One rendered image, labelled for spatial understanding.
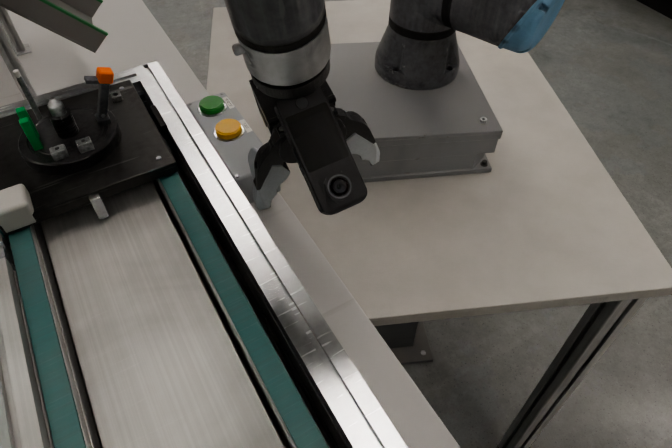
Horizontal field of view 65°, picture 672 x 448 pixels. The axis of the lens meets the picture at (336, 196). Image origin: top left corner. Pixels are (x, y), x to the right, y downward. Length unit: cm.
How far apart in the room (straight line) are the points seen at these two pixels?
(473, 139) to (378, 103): 17
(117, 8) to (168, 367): 102
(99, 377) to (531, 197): 68
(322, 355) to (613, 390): 131
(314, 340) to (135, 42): 90
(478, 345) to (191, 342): 120
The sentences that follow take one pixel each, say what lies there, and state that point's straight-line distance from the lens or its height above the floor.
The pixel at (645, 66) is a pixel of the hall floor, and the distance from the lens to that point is 314.
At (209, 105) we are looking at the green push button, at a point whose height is 97.
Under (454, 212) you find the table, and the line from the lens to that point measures 87.
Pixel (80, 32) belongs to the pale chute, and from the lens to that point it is 104.
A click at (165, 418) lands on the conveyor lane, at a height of 92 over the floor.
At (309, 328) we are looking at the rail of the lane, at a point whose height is 95.
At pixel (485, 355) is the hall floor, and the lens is 173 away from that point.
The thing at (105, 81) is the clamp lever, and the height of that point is 106.
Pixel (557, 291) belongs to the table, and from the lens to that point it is 82.
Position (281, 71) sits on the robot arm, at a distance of 44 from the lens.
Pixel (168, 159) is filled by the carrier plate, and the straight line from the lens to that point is 81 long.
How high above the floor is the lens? 150
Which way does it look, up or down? 47 degrees down
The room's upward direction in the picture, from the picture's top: straight up
